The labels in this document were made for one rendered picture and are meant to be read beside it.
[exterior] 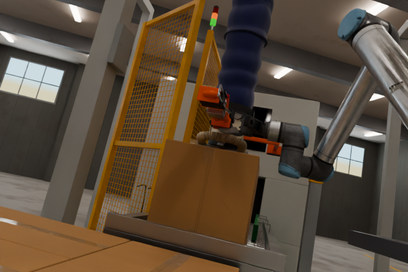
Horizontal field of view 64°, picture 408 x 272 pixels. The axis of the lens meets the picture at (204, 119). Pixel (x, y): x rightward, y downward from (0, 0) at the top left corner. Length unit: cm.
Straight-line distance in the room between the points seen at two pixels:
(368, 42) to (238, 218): 78
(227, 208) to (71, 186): 123
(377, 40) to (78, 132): 181
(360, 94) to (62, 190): 180
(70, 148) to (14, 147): 968
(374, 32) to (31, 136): 1126
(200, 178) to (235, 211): 19
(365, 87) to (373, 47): 25
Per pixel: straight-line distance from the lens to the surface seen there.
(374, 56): 114
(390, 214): 434
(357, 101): 138
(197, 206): 135
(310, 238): 186
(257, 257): 128
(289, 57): 702
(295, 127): 139
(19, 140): 1195
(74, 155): 229
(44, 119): 1185
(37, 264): 86
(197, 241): 130
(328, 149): 141
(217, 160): 134
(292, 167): 136
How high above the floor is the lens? 78
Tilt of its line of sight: 12 degrees up
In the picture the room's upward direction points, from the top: 12 degrees clockwise
